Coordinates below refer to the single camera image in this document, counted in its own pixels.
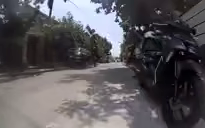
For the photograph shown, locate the dark parked car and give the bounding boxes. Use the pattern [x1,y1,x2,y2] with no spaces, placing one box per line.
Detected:
[67,46,92,68]

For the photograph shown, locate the row of green trees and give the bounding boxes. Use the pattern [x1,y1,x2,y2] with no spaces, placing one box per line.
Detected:
[43,11,114,65]

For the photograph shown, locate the grey concrete road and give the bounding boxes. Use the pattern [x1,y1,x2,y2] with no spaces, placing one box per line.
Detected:
[0,61,205,128]

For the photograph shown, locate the large shady trees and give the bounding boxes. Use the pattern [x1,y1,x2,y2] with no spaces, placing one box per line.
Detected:
[89,0,203,64]

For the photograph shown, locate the dark motorcycle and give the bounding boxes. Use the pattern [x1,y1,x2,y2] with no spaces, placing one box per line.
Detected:
[135,19,205,128]

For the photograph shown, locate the dark pole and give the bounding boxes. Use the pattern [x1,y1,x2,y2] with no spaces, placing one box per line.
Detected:
[46,0,55,18]

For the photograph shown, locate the building with dark gateway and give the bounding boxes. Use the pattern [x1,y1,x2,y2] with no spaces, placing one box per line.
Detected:
[0,4,58,69]

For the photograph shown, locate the raised grey kerb strip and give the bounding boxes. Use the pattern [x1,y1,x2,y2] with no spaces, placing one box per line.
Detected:
[0,65,69,84]

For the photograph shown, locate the grey slatted wall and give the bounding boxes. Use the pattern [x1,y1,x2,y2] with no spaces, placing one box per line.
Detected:
[179,0,205,66]

